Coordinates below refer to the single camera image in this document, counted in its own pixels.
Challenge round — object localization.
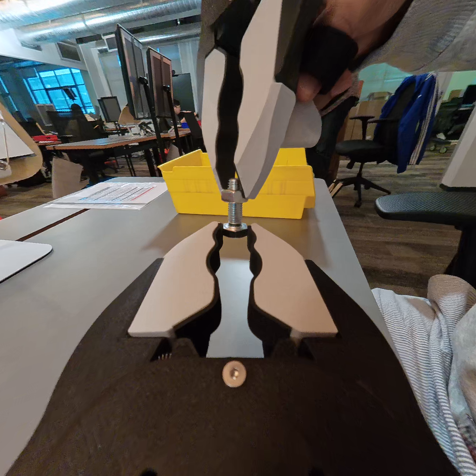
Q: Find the steel bolt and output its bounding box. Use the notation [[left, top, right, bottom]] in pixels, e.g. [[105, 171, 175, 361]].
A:
[[222, 178, 251, 232]]

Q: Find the black office chair with jacket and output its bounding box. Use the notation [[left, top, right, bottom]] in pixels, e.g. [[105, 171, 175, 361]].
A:
[[334, 115, 404, 208]]

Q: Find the person's right forearm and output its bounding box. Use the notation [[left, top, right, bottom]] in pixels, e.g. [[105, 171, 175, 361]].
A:
[[350, 0, 476, 77]]

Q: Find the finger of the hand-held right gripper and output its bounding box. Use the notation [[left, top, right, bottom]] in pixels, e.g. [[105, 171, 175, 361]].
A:
[[201, 46, 244, 192], [234, 0, 302, 201]]

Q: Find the pale bag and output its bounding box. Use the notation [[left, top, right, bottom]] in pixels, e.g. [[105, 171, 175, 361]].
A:
[[52, 156, 85, 199]]

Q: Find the cardboard box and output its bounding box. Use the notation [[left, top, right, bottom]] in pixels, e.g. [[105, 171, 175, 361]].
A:
[[345, 100, 384, 142]]

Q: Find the person's right hand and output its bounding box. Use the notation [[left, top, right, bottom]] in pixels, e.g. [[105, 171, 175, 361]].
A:
[[297, 0, 413, 106]]

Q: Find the white rounded pad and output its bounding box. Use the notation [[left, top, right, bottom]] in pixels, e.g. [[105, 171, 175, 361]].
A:
[[0, 240, 53, 284]]

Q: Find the long brown office table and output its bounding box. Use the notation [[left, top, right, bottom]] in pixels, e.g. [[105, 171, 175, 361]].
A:
[[46, 130, 203, 180]]

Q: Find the yellow plastic bin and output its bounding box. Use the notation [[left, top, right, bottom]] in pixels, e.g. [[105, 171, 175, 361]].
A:
[[158, 148, 316, 220]]

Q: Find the large monitor with mesh rear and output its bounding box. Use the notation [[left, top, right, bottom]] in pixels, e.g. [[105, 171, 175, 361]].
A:
[[146, 46, 175, 120], [115, 24, 149, 109]]

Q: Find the silver air duct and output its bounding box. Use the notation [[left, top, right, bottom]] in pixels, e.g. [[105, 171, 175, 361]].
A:
[[0, 0, 203, 43]]

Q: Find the printed sheet in clear sleeve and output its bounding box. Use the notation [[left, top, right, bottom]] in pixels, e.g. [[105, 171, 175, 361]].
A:
[[44, 181, 169, 211]]

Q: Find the grey desk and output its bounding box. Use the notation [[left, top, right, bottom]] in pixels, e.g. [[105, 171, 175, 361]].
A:
[[0, 177, 404, 476]]

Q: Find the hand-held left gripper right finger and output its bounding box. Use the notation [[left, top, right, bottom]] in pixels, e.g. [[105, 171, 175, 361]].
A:
[[248, 222, 340, 346]]

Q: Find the person's striped shirt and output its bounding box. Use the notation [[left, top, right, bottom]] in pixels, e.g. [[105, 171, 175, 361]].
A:
[[372, 287, 476, 476]]

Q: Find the person's grey sweatshirt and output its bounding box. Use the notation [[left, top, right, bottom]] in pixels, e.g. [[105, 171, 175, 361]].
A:
[[448, 316, 476, 443]]

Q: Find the plywood chair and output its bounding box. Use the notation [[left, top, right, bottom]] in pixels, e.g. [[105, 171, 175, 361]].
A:
[[118, 105, 143, 125]]

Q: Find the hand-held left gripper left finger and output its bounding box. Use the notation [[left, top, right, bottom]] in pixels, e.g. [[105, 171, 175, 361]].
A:
[[127, 222, 222, 346]]

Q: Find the black monitor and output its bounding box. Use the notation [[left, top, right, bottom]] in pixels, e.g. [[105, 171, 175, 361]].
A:
[[173, 72, 195, 109]]

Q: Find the window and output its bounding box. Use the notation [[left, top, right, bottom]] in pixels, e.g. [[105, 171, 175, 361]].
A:
[[23, 67, 90, 114]]

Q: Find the blue jacket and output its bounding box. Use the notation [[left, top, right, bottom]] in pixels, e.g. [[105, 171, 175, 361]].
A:
[[379, 72, 440, 174]]

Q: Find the small dark monitor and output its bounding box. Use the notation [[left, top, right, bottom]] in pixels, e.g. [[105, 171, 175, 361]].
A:
[[97, 96, 122, 124]]

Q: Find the curved plywood board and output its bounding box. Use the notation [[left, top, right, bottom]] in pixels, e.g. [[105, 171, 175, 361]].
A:
[[0, 101, 42, 186]]

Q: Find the black mesh chair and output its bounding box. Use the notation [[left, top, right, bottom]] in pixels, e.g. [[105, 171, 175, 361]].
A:
[[375, 191, 476, 289]]

